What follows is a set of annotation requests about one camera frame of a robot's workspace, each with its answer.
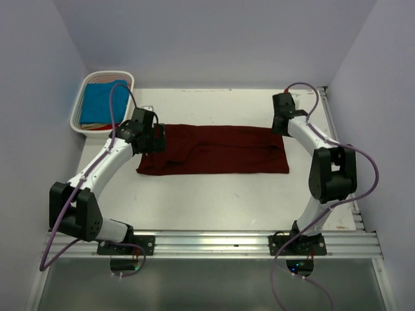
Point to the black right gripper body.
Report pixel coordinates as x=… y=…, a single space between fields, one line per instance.
x=278 y=131

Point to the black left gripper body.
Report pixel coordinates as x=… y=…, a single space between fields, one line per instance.
x=153 y=144

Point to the dark red t shirt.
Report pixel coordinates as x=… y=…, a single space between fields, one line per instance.
x=217 y=150

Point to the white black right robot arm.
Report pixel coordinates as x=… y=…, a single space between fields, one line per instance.
x=299 y=130

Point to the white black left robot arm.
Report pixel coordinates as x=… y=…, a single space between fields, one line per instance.
x=73 y=206

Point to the red folded t shirt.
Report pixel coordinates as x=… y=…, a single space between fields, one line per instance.
x=105 y=127

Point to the white plastic laundry basket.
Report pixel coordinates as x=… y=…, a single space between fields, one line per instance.
x=102 y=77

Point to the blue folded t shirt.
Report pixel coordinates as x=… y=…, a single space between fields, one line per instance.
x=96 y=103

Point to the beige folded t shirt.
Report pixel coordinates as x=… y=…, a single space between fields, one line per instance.
x=92 y=126

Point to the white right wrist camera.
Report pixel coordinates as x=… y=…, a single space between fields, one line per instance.
x=295 y=97

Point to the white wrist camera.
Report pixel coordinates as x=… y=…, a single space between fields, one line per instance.
x=150 y=108
x=295 y=97

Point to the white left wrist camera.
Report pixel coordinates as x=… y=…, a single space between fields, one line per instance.
x=150 y=108

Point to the aluminium table right rail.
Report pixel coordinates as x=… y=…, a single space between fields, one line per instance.
x=332 y=179

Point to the aluminium table rail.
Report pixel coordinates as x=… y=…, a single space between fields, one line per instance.
x=332 y=179
x=254 y=245

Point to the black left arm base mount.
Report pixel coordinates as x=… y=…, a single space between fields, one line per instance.
x=139 y=245

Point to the aluminium table front rail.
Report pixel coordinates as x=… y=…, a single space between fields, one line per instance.
x=254 y=245

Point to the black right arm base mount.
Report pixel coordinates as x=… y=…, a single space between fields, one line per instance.
x=302 y=246

